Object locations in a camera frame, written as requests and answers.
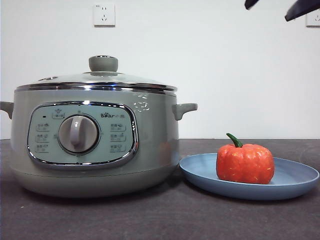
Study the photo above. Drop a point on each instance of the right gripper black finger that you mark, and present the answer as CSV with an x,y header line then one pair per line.
x,y
302,8
251,3

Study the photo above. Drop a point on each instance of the orange pumpkin with green stem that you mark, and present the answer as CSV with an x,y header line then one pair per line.
x,y
245,162

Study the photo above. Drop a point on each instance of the glass lid with green knob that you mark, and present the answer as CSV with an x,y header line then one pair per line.
x,y
103,63

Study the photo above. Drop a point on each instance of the pale green electric steamer pot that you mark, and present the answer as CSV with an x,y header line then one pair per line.
x,y
155,140

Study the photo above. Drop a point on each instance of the blue round plate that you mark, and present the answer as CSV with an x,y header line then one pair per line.
x,y
200,172

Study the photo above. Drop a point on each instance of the white wall socket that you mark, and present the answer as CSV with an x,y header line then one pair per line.
x,y
104,15
313,21

